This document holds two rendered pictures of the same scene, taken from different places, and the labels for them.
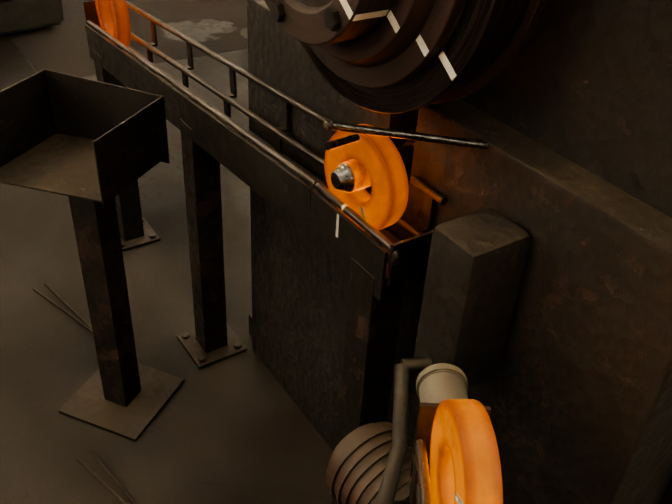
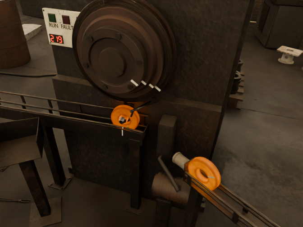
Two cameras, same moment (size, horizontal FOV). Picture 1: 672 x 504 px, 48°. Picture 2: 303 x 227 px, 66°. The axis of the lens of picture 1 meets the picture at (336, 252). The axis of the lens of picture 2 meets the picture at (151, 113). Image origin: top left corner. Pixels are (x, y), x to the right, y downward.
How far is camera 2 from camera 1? 0.54 m
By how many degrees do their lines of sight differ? 32
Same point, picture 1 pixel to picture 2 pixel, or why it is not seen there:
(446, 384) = (181, 156)
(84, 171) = (22, 151)
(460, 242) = (167, 124)
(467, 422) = (204, 161)
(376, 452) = (163, 180)
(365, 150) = (126, 111)
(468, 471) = (212, 170)
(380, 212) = (134, 124)
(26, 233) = not seen: outside the picture
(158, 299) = not seen: hidden behind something
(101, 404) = (41, 219)
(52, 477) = not seen: outside the picture
